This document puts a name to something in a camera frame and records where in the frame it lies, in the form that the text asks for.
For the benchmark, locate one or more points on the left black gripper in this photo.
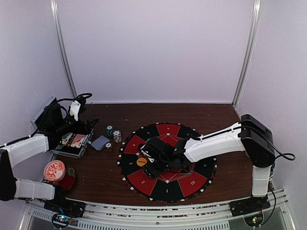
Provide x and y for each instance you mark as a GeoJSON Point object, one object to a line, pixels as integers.
{"type": "Point", "coordinates": [81, 129]}

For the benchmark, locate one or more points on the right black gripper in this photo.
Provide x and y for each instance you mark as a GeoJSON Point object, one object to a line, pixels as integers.
{"type": "Point", "coordinates": [151, 172]}

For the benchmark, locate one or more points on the orange big blind button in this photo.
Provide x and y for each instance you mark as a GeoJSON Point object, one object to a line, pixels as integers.
{"type": "Point", "coordinates": [141, 162]}

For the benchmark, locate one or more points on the green white chip stack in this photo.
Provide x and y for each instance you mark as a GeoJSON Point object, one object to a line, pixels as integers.
{"type": "Point", "coordinates": [110, 131]}

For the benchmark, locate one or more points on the white grey chip stack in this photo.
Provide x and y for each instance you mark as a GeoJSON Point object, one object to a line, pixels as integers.
{"type": "Point", "coordinates": [117, 136]}

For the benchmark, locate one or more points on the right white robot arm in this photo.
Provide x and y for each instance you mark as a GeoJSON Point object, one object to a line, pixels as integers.
{"type": "Point", "coordinates": [248, 135]}

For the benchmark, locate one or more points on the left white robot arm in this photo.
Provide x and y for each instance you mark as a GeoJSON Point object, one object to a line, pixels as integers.
{"type": "Point", "coordinates": [26, 151]}

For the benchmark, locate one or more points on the red gold card box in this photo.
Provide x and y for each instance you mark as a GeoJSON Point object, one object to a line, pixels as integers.
{"type": "Point", "coordinates": [78, 141]}

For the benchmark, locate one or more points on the blue playing card deck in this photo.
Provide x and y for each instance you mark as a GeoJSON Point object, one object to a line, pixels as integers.
{"type": "Point", "coordinates": [100, 142]}

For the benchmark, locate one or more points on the aluminium poker case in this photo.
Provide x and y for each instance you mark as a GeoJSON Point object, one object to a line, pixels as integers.
{"type": "Point", "coordinates": [74, 135]}

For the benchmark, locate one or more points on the black gold card box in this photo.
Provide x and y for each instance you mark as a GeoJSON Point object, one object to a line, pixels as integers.
{"type": "Point", "coordinates": [65, 139]}

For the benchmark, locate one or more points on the red black chip stack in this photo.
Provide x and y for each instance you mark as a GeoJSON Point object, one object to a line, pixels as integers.
{"type": "Point", "coordinates": [108, 147]}

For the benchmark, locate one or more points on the round red black poker mat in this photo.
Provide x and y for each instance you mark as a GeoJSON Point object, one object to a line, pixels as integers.
{"type": "Point", "coordinates": [171, 185]}

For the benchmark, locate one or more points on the red floral round tin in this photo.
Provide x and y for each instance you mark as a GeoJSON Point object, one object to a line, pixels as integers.
{"type": "Point", "coordinates": [54, 171]}

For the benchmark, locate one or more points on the dark red round lid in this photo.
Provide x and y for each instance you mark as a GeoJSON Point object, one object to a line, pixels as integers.
{"type": "Point", "coordinates": [69, 178]}

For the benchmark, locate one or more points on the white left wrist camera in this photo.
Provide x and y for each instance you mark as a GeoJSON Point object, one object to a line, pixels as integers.
{"type": "Point", "coordinates": [74, 110]}

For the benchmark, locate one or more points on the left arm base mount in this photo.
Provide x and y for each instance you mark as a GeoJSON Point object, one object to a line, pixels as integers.
{"type": "Point", "coordinates": [60, 204]}

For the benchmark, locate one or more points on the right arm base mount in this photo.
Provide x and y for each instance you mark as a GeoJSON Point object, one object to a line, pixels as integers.
{"type": "Point", "coordinates": [247, 206]}

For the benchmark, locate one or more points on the right aluminium frame post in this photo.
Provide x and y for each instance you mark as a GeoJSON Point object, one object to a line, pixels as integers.
{"type": "Point", "coordinates": [252, 37]}

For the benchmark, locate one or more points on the aluminium frame post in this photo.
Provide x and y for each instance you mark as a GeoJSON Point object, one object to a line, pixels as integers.
{"type": "Point", "coordinates": [63, 53]}
{"type": "Point", "coordinates": [252, 37]}

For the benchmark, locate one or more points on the left aluminium frame post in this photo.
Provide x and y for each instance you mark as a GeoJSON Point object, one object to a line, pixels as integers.
{"type": "Point", "coordinates": [63, 53]}

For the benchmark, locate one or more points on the front aluminium rail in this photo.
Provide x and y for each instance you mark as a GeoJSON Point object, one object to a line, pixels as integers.
{"type": "Point", "coordinates": [211, 216]}

